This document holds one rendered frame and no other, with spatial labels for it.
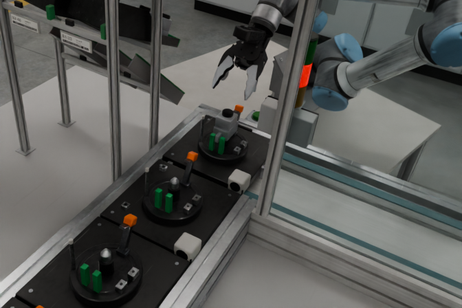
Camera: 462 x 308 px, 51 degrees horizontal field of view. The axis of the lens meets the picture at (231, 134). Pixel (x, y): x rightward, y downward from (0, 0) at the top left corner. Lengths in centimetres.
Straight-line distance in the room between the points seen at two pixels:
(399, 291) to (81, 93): 118
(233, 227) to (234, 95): 75
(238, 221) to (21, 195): 58
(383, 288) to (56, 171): 90
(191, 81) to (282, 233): 84
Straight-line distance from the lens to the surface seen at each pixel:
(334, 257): 118
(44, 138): 156
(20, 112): 144
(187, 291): 102
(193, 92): 178
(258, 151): 135
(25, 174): 144
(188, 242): 106
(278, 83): 174
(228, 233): 113
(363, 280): 120
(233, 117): 127
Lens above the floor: 179
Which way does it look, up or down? 36 degrees down
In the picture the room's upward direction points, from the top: 8 degrees clockwise
